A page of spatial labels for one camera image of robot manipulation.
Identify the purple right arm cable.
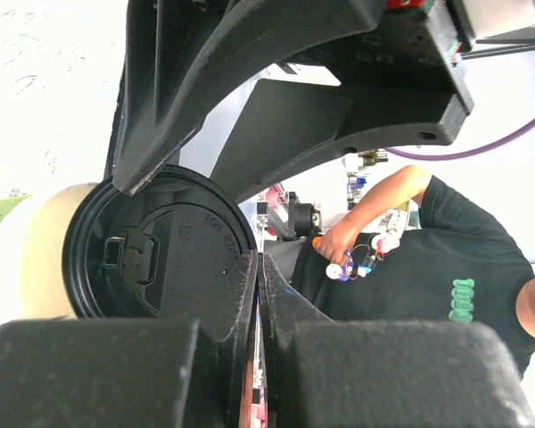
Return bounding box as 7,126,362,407
388,104,535,161

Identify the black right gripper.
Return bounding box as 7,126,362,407
105,1,473,202

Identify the black plastic coffee lid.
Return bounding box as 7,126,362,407
62,166,257,317

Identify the green white paper cup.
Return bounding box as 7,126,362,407
0,183,95,325

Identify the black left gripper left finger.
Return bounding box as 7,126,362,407
0,251,259,427

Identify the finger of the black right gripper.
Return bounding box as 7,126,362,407
112,1,383,194

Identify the person in black shirt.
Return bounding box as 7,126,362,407
291,166,535,373

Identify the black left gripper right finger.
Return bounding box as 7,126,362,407
258,255,535,427

